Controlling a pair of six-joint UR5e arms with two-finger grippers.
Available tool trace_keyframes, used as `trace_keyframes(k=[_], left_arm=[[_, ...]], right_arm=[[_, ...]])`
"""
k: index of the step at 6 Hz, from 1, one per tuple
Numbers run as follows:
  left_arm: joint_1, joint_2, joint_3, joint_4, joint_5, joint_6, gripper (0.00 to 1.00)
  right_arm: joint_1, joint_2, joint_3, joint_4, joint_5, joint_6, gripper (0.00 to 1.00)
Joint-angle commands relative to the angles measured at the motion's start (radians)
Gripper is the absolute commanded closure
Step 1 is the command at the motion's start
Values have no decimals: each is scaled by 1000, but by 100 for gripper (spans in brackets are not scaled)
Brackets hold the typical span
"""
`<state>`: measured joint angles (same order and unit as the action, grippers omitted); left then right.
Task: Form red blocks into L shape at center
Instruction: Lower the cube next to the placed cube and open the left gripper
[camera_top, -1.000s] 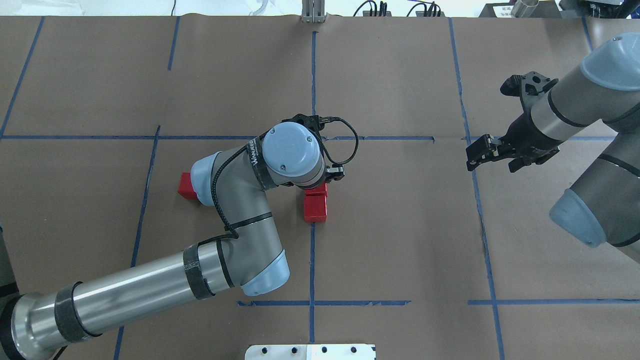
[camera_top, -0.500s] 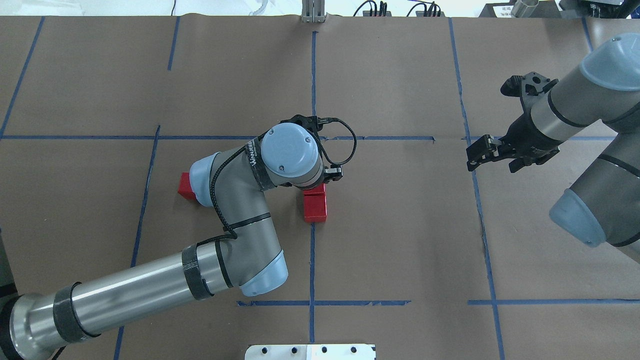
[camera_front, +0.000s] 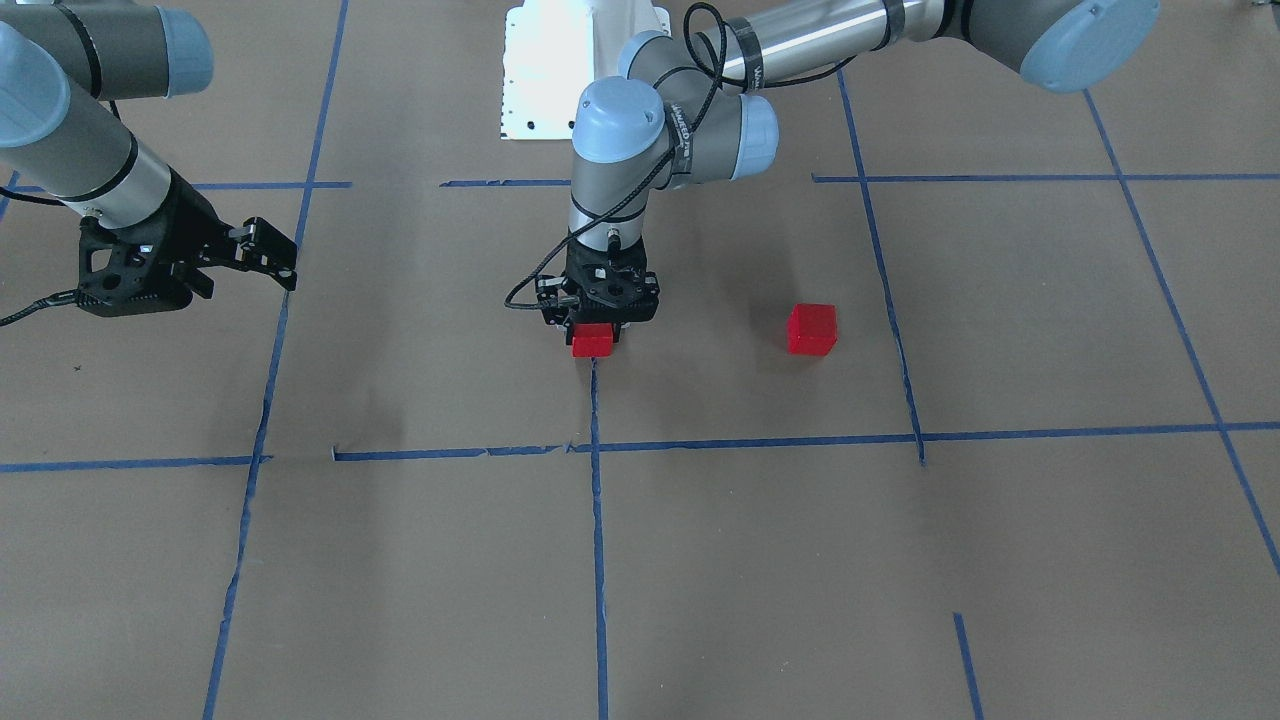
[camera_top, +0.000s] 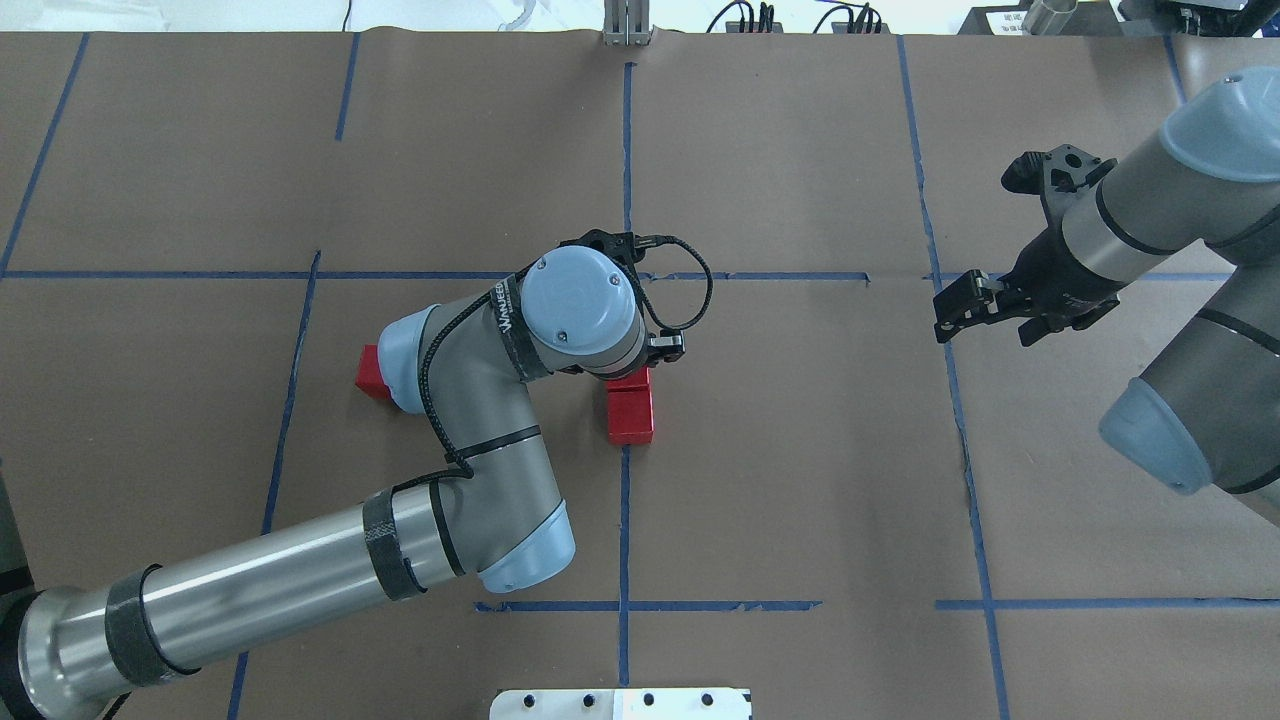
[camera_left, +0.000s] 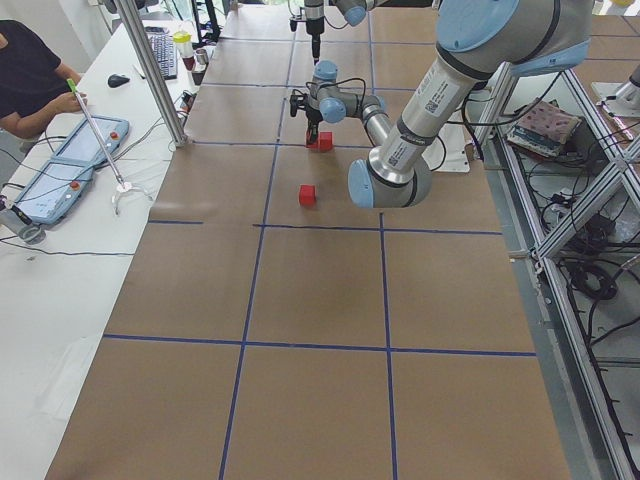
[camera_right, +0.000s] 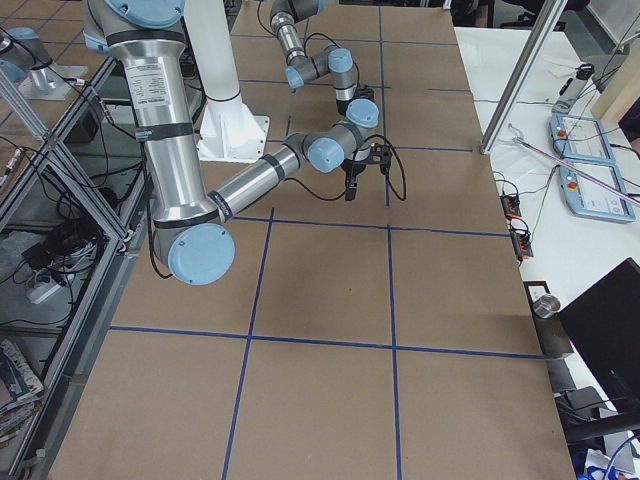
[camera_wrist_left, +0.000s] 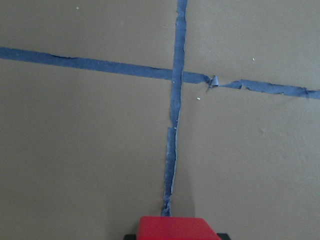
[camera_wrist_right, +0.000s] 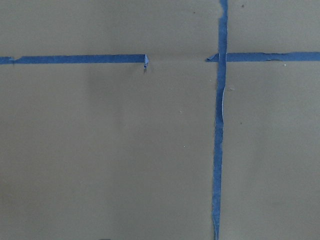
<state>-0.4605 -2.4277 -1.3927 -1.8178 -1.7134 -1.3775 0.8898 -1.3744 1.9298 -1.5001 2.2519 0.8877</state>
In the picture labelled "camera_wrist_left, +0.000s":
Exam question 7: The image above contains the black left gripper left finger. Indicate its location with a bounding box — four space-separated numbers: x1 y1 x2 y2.
124 234 136 240

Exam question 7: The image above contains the red block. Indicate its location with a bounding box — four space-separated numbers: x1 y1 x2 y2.
136 216 220 240

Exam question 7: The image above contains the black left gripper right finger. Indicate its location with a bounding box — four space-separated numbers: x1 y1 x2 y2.
217 233 230 240

